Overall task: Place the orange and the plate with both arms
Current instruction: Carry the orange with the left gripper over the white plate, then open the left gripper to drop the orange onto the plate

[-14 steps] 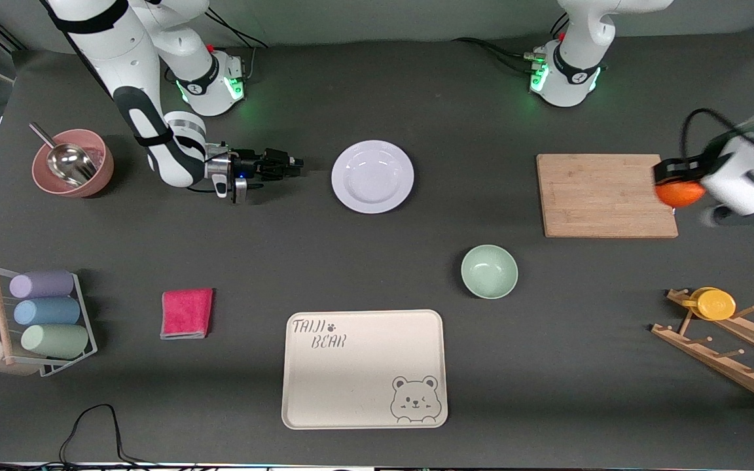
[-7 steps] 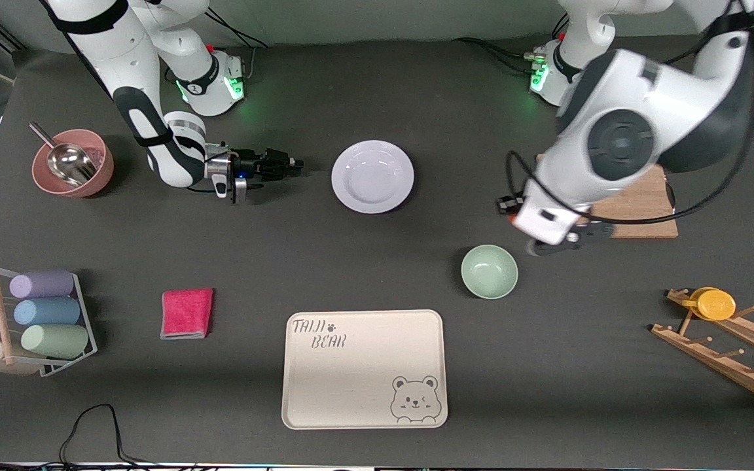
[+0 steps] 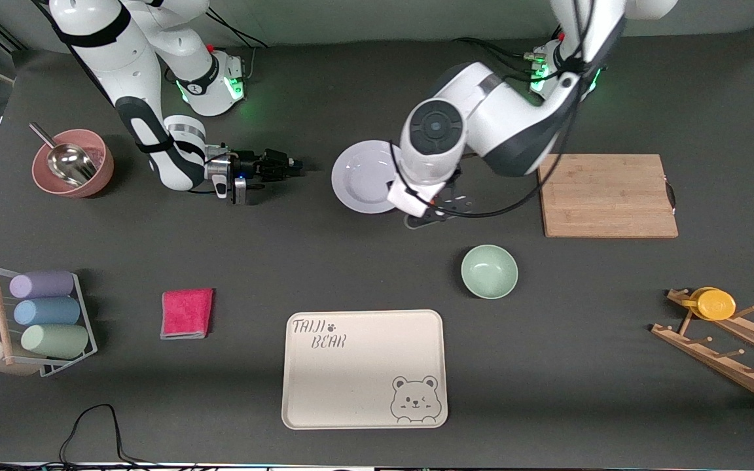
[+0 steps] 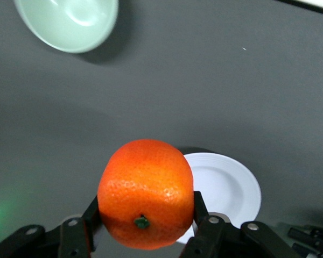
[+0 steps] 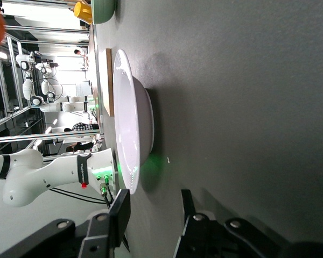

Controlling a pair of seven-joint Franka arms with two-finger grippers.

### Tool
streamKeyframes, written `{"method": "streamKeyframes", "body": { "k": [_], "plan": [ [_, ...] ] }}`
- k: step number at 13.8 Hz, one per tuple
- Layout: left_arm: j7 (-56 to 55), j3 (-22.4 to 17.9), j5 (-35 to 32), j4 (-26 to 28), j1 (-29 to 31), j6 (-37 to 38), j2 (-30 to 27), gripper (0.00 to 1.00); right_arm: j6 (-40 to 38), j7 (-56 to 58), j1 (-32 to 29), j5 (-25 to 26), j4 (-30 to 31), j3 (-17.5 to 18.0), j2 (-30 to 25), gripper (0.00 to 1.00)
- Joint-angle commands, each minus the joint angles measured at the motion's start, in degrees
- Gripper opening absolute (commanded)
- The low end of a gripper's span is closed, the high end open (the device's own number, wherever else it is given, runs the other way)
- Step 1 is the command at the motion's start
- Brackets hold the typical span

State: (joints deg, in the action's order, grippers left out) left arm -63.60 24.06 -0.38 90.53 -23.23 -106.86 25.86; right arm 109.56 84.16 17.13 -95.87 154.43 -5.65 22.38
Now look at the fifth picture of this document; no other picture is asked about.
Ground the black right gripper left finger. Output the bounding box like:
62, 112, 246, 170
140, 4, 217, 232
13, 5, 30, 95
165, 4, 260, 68
79, 189, 131, 258

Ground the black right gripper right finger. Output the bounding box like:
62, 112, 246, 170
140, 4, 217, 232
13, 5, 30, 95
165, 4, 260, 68
173, 189, 215, 258

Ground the white round plate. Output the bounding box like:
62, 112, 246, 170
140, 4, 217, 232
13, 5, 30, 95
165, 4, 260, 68
112, 49, 155, 195

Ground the person in dark clothes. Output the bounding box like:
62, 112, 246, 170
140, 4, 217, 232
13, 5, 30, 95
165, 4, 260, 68
66, 141, 95, 153

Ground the person in checked shirt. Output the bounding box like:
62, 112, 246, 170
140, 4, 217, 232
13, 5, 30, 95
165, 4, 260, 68
64, 122, 100, 133

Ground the dark grey table mat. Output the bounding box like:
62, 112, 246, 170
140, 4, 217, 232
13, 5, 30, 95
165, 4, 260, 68
93, 0, 323, 258

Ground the wooden cutting board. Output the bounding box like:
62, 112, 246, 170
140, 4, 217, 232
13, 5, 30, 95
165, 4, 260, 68
100, 48, 115, 117

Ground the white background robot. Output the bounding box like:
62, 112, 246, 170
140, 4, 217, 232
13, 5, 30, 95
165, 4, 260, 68
15, 51, 60, 106

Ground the light green bowl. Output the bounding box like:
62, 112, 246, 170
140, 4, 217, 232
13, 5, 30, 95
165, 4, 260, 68
90, 0, 117, 25

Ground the yellow cup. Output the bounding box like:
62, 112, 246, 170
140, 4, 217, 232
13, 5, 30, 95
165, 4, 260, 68
73, 1, 94, 25

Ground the black left arm base cable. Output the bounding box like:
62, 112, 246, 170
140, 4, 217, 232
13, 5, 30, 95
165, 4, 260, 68
50, 176, 116, 210

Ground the aluminium frame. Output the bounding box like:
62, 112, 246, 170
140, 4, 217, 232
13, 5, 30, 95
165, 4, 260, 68
0, 23, 102, 145

